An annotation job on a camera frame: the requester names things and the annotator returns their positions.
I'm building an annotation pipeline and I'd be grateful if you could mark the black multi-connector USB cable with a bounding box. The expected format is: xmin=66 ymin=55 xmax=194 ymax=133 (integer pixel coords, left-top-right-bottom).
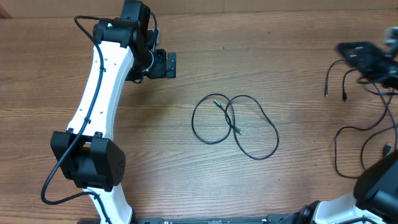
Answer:
xmin=324 ymin=59 xmax=398 ymax=171

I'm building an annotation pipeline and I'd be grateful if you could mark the black braided USB cable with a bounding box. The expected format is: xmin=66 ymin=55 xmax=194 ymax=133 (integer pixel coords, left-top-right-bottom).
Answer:
xmin=191 ymin=93 xmax=280 ymax=161

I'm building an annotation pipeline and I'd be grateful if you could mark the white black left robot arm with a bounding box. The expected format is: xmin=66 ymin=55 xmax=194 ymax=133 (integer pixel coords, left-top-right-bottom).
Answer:
xmin=50 ymin=1 xmax=177 ymax=223

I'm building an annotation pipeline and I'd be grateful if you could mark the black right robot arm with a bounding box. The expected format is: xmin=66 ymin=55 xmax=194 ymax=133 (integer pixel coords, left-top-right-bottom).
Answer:
xmin=281 ymin=39 xmax=397 ymax=223

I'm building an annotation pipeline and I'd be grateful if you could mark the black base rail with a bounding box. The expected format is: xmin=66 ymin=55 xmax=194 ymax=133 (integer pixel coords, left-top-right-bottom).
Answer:
xmin=135 ymin=212 xmax=298 ymax=224

